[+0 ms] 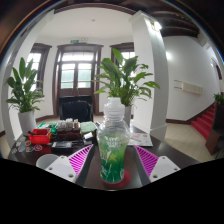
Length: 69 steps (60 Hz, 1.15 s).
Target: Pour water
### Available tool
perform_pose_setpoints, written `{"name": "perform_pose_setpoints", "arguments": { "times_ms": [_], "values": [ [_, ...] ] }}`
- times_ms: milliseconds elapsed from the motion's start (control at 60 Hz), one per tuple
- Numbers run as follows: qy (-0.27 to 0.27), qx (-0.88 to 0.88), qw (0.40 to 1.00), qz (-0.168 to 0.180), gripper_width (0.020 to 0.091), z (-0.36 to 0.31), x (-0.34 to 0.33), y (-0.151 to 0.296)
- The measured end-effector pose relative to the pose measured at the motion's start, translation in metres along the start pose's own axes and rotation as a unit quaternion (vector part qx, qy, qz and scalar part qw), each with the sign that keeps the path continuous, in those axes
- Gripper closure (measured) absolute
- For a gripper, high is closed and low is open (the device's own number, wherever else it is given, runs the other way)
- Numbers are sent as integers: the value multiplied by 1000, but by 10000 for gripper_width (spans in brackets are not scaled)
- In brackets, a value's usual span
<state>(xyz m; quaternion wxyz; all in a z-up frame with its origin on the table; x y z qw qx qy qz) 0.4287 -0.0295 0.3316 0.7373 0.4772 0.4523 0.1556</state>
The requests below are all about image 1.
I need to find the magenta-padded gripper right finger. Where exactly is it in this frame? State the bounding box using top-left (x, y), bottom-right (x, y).
top-left (133, 144), bottom-right (182, 186)

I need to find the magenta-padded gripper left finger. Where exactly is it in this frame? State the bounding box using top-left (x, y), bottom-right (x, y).
top-left (44, 144), bottom-right (95, 186)

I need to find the clear bottle with green label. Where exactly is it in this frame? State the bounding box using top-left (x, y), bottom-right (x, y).
top-left (95, 97), bottom-right (132, 184)

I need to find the white mug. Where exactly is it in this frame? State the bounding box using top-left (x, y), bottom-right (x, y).
top-left (35, 153), bottom-right (60, 170)

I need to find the black flat device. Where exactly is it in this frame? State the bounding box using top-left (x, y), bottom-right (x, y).
top-left (50, 140), bottom-right (73, 150)

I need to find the magazine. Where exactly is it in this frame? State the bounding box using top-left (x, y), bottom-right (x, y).
top-left (128, 132), bottom-right (154, 148)

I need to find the red plastic box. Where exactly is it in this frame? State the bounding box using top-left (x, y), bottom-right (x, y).
top-left (27, 128), bottom-right (53, 145)

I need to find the flat round red coaster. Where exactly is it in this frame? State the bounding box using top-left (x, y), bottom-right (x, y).
top-left (101, 169), bottom-right (132, 190)

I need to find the tray of small cups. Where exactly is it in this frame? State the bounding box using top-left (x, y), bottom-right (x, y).
top-left (54, 118), bottom-right (82, 139)

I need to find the green box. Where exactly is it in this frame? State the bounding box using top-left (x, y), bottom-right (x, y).
top-left (36, 122), bottom-right (58, 131)

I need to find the green book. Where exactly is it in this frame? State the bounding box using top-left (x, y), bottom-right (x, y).
top-left (79, 120), bottom-right (98, 135)

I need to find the red carpeted staircase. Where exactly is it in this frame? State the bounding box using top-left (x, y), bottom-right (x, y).
top-left (190, 105), bottom-right (216, 140)

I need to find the black chair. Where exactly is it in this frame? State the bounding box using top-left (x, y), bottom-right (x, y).
top-left (58, 95), bottom-right (94, 123)

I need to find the leafy plant in white pot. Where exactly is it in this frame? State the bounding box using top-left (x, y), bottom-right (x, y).
top-left (93, 48), bottom-right (161, 128)
top-left (4, 57), bottom-right (45, 134)

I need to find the small green plant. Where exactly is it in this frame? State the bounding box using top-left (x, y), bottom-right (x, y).
top-left (213, 93), bottom-right (224, 104)

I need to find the dark wooden glazed door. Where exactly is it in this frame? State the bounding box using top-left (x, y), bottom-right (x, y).
top-left (52, 43), bottom-right (104, 116)

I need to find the dark framed window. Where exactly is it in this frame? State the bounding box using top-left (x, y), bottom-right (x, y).
top-left (109, 42), bottom-right (136, 68)
top-left (26, 42), bottom-right (53, 93)

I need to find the dark wooden stair post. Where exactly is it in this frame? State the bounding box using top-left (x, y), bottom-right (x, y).
top-left (204, 102), bottom-right (224, 156)

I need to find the white wall heater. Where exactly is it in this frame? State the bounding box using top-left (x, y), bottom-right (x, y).
top-left (173, 79), bottom-right (204, 96)

